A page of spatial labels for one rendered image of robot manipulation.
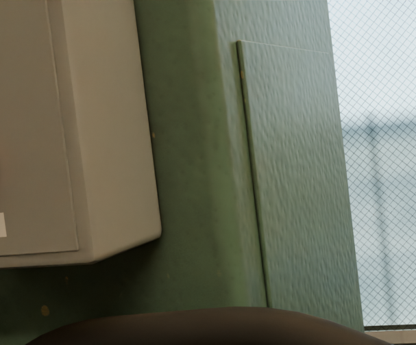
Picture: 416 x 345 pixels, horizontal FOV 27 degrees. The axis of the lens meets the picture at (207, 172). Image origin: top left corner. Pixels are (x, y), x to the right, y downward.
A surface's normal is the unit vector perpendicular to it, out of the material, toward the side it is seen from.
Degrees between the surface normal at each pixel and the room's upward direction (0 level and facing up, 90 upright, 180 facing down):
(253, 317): 30
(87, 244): 90
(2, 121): 90
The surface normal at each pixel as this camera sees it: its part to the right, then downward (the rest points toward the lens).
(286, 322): -0.12, -0.81
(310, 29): 0.92, -0.09
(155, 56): -0.37, 0.09
